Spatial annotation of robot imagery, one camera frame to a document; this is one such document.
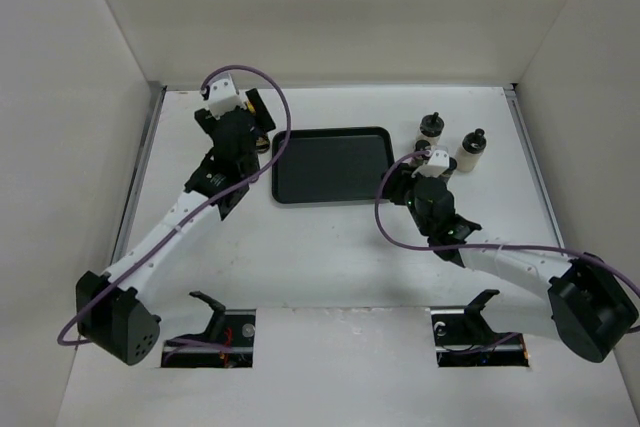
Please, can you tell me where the small dark spice jar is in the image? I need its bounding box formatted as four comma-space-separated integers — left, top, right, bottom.
410, 139, 431, 168

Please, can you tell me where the white grinder with black top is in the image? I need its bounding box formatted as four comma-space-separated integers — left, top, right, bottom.
455, 128, 487, 173

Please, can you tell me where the clear grinder with black top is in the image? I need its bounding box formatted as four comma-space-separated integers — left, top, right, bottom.
416, 112, 445, 147

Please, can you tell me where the brown bottle yellow label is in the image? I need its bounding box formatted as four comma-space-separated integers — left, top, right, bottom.
255, 134, 271, 155

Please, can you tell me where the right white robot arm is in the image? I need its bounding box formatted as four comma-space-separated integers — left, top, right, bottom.
376, 162, 639, 363

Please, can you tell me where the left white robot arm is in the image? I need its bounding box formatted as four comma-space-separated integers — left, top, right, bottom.
75, 87, 276, 366

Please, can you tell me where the black plastic tray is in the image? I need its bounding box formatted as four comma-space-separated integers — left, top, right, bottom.
271, 126, 394, 205

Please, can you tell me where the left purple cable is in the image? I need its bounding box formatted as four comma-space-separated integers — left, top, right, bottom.
56, 64, 291, 347

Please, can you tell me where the purple cable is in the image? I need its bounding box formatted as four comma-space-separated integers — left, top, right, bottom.
56, 64, 291, 347
373, 148, 640, 334

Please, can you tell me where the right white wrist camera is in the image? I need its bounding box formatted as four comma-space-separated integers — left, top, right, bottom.
412, 147, 450, 178

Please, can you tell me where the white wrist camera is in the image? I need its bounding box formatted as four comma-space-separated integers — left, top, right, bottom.
201, 73, 244, 120
412, 147, 450, 178

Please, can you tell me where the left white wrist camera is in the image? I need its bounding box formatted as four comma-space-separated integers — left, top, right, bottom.
201, 73, 244, 120

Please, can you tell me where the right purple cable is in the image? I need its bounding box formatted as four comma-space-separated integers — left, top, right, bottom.
373, 148, 640, 334

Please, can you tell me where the aluminium table edge rail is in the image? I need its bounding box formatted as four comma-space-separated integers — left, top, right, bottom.
504, 84, 565, 247

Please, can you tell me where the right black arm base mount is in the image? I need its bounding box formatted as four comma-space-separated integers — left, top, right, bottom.
430, 289, 529, 368

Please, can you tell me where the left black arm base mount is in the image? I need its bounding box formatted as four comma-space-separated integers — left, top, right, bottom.
160, 291, 257, 369

